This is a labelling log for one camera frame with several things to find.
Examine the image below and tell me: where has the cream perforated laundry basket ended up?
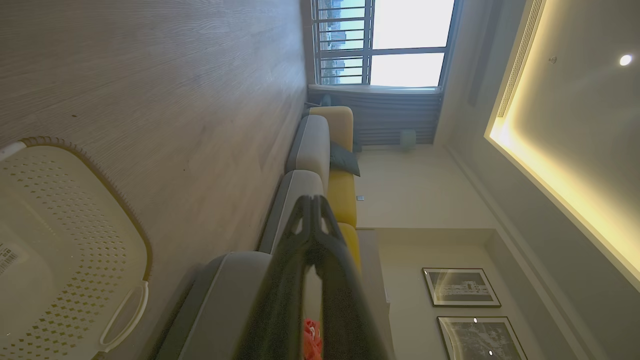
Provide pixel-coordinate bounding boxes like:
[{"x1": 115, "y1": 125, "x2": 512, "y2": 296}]
[{"x1": 0, "y1": 136, "x2": 154, "y2": 360}]

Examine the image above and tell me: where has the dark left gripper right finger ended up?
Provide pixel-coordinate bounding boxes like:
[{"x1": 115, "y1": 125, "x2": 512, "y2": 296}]
[{"x1": 310, "y1": 195, "x2": 396, "y2": 360}]

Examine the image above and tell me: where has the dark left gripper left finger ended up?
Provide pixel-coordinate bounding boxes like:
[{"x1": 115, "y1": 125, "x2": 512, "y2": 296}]
[{"x1": 233, "y1": 195, "x2": 314, "y2": 360}]

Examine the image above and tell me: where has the red clothing with grey stripe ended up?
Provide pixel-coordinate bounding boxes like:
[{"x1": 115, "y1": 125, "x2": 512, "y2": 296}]
[{"x1": 302, "y1": 318, "x2": 324, "y2": 360}]

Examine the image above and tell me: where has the window with metal railing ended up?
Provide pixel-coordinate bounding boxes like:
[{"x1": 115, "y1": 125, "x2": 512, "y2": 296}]
[{"x1": 310, "y1": 0, "x2": 459, "y2": 92}]

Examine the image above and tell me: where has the grey sofa with yellow back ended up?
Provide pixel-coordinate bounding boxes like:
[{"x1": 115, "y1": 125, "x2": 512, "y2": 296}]
[{"x1": 150, "y1": 105, "x2": 362, "y2": 360}]

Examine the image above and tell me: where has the long ceiling air vent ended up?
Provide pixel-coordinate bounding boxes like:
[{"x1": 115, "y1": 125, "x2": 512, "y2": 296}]
[{"x1": 496, "y1": 0, "x2": 547, "y2": 119}]

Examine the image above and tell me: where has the grey pleated curtain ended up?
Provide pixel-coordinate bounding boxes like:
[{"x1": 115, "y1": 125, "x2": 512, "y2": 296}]
[{"x1": 306, "y1": 84, "x2": 444, "y2": 147}]

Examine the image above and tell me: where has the white barcode sticker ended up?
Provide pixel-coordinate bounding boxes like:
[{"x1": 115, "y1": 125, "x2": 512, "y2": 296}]
[{"x1": 0, "y1": 242, "x2": 20, "y2": 276}]

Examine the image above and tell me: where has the black framed picture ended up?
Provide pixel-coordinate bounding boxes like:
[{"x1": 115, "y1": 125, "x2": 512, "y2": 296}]
[
  {"x1": 436, "y1": 315, "x2": 529, "y2": 360},
  {"x1": 422, "y1": 267, "x2": 502, "y2": 308}
]

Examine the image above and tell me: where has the dark green throw pillow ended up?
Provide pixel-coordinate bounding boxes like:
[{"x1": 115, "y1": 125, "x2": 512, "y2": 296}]
[{"x1": 329, "y1": 141, "x2": 362, "y2": 178}]

